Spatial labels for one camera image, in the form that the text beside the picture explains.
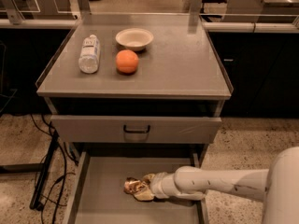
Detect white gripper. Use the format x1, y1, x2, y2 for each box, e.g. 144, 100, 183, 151
134, 172, 179, 202

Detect crushed shiny orange can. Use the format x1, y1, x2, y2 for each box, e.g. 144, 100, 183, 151
123, 177, 150, 196

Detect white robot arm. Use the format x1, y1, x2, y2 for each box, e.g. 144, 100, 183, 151
134, 147, 299, 224

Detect open grey middle drawer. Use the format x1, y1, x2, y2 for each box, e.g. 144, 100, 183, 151
63, 151, 209, 224

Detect closed grey top drawer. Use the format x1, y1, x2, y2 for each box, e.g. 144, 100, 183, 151
51, 115, 221, 144

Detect grey metal drawer cabinet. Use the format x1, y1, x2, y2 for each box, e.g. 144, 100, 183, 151
37, 14, 231, 157

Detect black table leg base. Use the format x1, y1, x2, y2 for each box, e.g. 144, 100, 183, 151
0, 133, 58, 211

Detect orange fruit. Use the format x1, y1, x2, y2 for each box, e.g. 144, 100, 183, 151
116, 49, 139, 74

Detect clear plastic water bottle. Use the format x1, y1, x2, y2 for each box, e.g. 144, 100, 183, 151
78, 35, 100, 74

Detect white paper bowl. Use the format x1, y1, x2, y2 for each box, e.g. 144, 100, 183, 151
116, 28, 153, 51

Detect black floor cables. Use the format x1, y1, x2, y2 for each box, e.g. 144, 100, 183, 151
29, 113, 80, 224

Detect white horizontal rail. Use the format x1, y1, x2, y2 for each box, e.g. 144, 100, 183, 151
0, 19, 299, 34

